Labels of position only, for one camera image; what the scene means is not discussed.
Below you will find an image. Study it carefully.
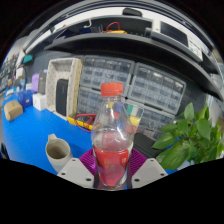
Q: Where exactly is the clear red-capped drink bottle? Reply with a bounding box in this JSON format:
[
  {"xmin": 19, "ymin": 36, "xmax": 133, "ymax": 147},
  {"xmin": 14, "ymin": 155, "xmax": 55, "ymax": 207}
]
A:
[{"xmin": 90, "ymin": 82, "xmax": 135, "ymax": 191}]

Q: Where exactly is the grey ceramic mug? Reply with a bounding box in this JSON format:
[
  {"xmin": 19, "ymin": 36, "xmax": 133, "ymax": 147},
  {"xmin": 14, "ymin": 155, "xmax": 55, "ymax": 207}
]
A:
[{"xmin": 44, "ymin": 133, "xmax": 74, "ymax": 174}]

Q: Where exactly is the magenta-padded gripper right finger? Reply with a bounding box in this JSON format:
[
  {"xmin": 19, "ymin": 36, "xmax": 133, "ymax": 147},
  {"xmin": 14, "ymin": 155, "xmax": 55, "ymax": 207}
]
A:
[{"xmin": 127, "ymin": 148, "xmax": 169, "ymax": 189}]

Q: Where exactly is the black workbench shelf unit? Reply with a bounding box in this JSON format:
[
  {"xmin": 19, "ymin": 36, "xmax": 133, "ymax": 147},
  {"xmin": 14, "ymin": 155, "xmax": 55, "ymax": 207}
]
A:
[{"xmin": 23, "ymin": 6, "xmax": 224, "ymax": 101}]

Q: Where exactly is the yellow multimeter with red leads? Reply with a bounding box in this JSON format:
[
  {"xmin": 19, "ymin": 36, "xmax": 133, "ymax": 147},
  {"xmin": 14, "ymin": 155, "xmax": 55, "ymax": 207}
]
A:
[{"xmin": 67, "ymin": 112, "xmax": 98, "ymax": 132}]

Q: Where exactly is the green potted plant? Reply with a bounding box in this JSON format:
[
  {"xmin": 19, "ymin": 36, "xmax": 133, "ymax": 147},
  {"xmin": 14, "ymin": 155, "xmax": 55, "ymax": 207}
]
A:
[{"xmin": 151, "ymin": 102, "xmax": 224, "ymax": 171}]

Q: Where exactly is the black rectangular device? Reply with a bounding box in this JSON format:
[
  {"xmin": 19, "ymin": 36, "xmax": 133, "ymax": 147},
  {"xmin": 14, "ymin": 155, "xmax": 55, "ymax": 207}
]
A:
[{"xmin": 55, "ymin": 78, "xmax": 70, "ymax": 117}]

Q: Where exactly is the brown cardboard box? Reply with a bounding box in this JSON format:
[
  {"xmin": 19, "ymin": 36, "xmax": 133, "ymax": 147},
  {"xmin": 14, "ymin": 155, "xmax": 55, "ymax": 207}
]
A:
[{"xmin": 3, "ymin": 100, "xmax": 24, "ymax": 122}]

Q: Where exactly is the dark grey box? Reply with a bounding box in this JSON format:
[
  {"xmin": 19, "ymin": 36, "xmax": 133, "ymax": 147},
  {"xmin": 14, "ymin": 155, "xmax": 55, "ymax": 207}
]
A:
[{"xmin": 37, "ymin": 69, "xmax": 49, "ymax": 95}]

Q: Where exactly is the plain black box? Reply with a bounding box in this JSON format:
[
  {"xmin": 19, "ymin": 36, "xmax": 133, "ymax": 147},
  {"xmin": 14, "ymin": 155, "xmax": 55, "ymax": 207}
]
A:
[{"xmin": 133, "ymin": 132, "xmax": 158, "ymax": 158}]

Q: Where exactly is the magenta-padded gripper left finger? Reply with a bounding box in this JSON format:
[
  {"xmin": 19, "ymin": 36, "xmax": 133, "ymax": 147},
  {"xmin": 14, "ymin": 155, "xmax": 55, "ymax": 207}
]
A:
[{"xmin": 57, "ymin": 148, "xmax": 98, "ymax": 188}]

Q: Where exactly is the purple package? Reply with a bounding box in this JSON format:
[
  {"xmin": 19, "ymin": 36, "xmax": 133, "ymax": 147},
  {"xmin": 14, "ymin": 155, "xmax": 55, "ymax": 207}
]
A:
[{"xmin": 30, "ymin": 73, "xmax": 40, "ymax": 94}]

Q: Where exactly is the grey small-parts drawer cabinet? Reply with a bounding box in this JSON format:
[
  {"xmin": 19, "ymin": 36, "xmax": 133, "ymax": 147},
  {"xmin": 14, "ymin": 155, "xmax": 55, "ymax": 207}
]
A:
[
  {"xmin": 77, "ymin": 87, "xmax": 103, "ymax": 116},
  {"xmin": 138, "ymin": 106, "xmax": 176, "ymax": 141},
  {"xmin": 128, "ymin": 62, "xmax": 187, "ymax": 116},
  {"xmin": 80, "ymin": 55, "xmax": 136, "ymax": 95}
]

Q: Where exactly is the white perforated tray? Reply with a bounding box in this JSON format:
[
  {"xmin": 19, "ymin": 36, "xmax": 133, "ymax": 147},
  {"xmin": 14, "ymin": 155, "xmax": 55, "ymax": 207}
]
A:
[{"xmin": 45, "ymin": 57, "xmax": 84, "ymax": 121}]

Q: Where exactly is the blue box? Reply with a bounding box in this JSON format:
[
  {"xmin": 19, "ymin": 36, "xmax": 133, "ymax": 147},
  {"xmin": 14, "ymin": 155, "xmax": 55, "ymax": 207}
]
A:
[{"xmin": 16, "ymin": 90, "xmax": 34, "ymax": 109}]

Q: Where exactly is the white box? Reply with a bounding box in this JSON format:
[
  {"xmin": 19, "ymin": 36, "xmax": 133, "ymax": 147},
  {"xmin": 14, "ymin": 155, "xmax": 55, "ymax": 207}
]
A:
[{"xmin": 32, "ymin": 92, "xmax": 48, "ymax": 112}]

